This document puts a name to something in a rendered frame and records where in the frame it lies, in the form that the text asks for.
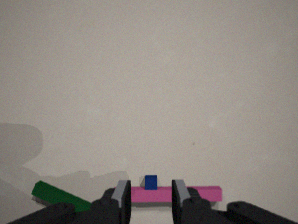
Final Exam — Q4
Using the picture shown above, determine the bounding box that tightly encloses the dark green rod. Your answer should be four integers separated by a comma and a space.
31, 180, 91, 212

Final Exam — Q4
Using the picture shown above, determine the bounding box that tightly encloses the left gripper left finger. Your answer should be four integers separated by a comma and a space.
7, 180, 131, 224

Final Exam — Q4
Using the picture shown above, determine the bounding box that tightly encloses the small blue cube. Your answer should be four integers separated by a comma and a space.
145, 175, 157, 190

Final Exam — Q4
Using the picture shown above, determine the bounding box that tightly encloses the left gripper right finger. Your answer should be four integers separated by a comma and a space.
172, 180, 298, 224

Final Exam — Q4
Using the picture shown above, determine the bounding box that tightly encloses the pink rod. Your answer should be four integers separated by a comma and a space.
131, 186, 222, 202

